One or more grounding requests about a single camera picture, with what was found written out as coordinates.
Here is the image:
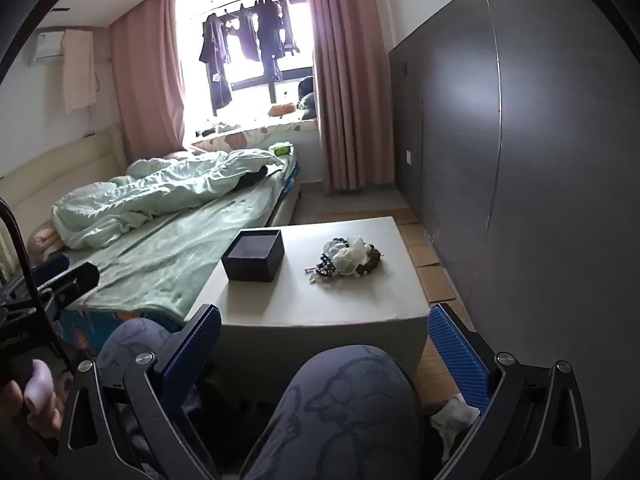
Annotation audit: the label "pink pillow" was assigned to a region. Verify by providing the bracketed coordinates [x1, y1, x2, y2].
[27, 220, 66, 257]

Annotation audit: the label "pile of beaded bracelets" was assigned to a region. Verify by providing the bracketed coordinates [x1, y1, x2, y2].
[302, 236, 385, 285]

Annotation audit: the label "dark hanging garment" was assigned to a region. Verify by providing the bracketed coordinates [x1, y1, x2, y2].
[235, 5, 261, 63]
[255, 0, 301, 82]
[199, 14, 234, 111]

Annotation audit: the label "black cardboard box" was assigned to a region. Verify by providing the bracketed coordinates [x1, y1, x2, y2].
[221, 229, 286, 282]

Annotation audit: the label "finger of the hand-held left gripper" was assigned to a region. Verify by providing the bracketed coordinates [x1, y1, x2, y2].
[35, 262, 101, 306]
[31, 253, 71, 277]

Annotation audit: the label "person's left hand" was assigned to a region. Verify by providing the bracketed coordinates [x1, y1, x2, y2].
[0, 357, 66, 442]

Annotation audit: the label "flat cardboard sheet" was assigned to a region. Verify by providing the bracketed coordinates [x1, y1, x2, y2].
[397, 219, 459, 307]

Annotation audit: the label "white air conditioner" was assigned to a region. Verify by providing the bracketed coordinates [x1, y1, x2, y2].
[27, 29, 68, 67]

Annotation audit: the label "green bed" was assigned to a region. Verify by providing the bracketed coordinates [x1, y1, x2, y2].
[65, 152, 297, 322]

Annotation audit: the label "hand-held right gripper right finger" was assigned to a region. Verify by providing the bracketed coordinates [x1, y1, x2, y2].
[427, 301, 593, 480]

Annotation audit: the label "light green duvet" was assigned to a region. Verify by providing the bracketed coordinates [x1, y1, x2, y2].
[51, 149, 286, 251]

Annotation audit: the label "cartoon printed sheet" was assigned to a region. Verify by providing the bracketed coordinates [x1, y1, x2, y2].
[50, 310, 191, 361]

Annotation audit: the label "person's left leg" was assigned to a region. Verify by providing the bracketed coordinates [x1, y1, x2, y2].
[96, 317, 183, 413]

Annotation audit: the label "dark window frame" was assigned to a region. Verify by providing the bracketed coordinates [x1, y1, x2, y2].
[230, 66, 315, 104]

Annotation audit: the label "white low table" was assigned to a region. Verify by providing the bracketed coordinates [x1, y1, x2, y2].
[186, 216, 431, 403]

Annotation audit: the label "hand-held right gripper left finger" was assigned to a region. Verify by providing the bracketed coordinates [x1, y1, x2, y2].
[56, 303, 223, 480]

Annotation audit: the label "dark bag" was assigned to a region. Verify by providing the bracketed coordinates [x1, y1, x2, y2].
[297, 76, 319, 121]

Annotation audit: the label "dark cloth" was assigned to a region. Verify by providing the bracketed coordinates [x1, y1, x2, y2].
[196, 121, 242, 137]

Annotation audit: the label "pink curtain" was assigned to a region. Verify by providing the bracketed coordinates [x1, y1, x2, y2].
[302, 0, 397, 192]
[111, 0, 187, 153]

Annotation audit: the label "beige upholstered bed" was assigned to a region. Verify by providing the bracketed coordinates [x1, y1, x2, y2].
[0, 125, 303, 361]

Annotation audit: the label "person's knees in grey trousers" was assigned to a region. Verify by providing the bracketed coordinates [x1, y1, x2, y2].
[239, 344, 427, 480]

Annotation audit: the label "printed window seat cushion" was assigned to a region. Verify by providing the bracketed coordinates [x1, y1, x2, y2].
[192, 119, 321, 154]

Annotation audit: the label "white cloth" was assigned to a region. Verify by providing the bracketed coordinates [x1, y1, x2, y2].
[429, 394, 482, 452]

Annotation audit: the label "beige hanging towel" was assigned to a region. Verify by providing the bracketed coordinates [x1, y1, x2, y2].
[62, 29, 97, 113]

